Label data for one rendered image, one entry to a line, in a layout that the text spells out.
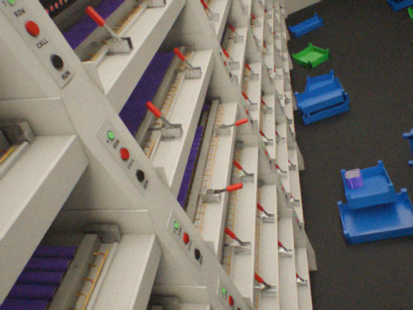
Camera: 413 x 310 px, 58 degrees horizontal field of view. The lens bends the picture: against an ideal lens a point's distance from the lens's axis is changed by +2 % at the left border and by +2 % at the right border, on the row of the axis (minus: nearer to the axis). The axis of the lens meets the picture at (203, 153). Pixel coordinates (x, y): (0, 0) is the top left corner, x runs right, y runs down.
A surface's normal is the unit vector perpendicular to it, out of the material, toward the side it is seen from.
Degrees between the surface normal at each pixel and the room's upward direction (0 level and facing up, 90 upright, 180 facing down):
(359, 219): 0
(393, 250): 0
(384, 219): 0
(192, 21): 90
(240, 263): 18
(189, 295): 90
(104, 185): 90
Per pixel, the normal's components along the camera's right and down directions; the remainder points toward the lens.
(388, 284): -0.43, -0.75
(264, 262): -0.14, -0.79
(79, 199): -0.14, 0.61
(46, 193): 0.98, -0.02
